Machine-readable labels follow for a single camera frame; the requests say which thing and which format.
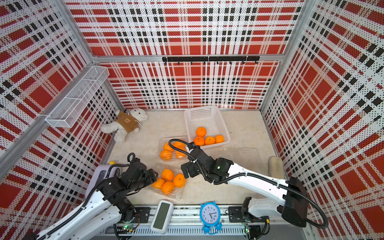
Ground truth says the orange front container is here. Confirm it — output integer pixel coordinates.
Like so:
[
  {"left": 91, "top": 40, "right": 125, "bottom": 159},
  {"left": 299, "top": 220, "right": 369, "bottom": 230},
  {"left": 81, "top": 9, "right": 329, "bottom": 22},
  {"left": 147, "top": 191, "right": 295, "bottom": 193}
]
[
  {"left": 161, "top": 169, "right": 174, "bottom": 182},
  {"left": 161, "top": 181, "right": 175, "bottom": 195},
  {"left": 173, "top": 174, "right": 186, "bottom": 188},
  {"left": 152, "top": 178, "right": 165, "bottom": 189}
]

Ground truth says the orange three container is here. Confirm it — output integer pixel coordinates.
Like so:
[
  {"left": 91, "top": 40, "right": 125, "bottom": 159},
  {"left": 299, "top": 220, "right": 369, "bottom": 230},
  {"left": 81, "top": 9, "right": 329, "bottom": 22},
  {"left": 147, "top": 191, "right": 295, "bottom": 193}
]
[{"left": 205, "top": 136, "right": 216, "bottom": 146}]

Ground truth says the orange four container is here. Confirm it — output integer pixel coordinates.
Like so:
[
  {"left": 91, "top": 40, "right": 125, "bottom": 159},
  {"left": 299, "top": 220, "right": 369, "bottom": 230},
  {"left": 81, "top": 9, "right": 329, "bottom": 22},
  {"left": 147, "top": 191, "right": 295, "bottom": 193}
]
[{"left": 215, "top": 135, "right": 224, "bottom": 144}]

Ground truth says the clear clamshell container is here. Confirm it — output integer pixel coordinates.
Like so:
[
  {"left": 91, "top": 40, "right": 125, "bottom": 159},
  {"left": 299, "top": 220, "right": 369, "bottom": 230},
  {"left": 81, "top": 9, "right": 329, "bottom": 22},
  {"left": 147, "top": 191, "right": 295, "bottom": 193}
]
[
  {"left": 158, "top": 136, "right": 188, "bottom": 162},
  {"left": 218, "top": 148, "right": 268, "bottom": 174},
  {"left": 150, "top": 165, "right": 187, "bottom": 201}
]

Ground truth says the orange two container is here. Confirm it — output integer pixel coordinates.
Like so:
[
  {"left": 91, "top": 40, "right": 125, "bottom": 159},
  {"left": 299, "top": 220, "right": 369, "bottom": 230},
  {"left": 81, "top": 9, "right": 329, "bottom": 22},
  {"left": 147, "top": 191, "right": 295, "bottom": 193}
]
[{"left": 194, "top": 136, "right": 205, "bottom": 147}]

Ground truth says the orange one container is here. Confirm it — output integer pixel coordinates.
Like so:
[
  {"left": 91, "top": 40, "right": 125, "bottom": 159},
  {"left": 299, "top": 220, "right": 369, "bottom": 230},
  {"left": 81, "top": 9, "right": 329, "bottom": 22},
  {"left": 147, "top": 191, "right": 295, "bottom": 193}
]
[{"left": 196, "top": 127, "right": 207, "bottom": 137}]

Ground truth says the white plastic basket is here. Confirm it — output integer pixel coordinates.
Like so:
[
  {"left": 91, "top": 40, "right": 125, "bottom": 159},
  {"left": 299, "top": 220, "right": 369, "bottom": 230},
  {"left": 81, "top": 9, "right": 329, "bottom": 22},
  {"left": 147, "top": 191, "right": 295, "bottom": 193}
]
[{"left": 184, "top": 105, "right": 231, "bottom": 150}]

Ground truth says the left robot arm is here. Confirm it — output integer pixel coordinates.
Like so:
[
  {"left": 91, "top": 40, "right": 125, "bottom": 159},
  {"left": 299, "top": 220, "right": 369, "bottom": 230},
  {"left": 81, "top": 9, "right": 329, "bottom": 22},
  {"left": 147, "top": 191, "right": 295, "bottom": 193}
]
[{"left": 23, "top": 158, "right": 159, "bottom": 240}]

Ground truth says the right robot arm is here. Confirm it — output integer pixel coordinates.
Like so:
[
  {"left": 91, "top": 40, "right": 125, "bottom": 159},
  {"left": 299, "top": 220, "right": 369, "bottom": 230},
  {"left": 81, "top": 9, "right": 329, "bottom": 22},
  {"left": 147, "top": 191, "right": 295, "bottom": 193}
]
[{"left": 182, "top": 146, "right": 329, "bottom": 229}]

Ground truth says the purple white speaker box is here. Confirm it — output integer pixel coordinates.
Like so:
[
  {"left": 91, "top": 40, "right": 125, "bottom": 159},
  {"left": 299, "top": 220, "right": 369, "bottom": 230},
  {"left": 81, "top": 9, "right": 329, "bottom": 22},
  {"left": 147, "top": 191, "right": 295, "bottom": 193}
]
[{"left": 85, "top": 164, "right": 122, "bottom": 197}]

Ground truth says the blue alarm clock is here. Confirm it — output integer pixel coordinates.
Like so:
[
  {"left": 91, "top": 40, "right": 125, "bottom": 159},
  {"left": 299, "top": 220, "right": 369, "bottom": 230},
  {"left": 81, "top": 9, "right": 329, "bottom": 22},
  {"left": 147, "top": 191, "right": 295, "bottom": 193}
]
[{"left": 200, "top": 201, "right": 222, "bottom": 235}]

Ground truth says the white digital timer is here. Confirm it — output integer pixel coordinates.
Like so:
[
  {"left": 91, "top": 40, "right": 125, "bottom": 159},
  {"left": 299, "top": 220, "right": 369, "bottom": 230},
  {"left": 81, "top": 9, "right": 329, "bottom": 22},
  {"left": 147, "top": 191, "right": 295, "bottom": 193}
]
[{"left": 150, "top": 200, "right": 174, "bottom": 234}]

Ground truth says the white teddy bear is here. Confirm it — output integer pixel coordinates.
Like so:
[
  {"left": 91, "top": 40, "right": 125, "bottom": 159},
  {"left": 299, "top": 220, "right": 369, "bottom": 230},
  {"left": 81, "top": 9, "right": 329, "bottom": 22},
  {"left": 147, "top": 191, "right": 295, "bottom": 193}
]
[{"left": 101, "top": 108, "right": 149, "bottom": 143}]

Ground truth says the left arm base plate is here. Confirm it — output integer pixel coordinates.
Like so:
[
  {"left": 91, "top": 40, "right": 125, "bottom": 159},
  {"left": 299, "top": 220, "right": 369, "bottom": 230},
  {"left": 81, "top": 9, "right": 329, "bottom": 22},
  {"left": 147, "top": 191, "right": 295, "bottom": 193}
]
[{"left": 131, "top": 207, "right": 151, "bottom": 225}]

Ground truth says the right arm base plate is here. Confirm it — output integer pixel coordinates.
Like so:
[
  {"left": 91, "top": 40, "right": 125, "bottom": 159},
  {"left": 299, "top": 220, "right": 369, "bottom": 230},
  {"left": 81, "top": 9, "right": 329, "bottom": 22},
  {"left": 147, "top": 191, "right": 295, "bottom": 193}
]
[{"left": 226, "top": 206, "right": 267, "bottom": 223}]

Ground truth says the white wire wall shelf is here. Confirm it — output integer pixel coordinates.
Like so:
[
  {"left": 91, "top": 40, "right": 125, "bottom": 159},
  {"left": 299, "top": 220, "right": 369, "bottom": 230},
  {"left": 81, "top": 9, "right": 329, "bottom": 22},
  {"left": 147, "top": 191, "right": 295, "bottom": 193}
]
[{"left": 46, "top": 66, "right": 110, "bottom": 128}]

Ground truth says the black hook rail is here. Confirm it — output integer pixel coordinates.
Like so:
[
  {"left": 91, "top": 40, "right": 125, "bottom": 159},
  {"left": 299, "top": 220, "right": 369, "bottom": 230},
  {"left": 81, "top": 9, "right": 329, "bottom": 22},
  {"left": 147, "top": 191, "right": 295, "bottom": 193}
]
[{"left": 162, "top": 56, "right": 261, "bottom": 64}]

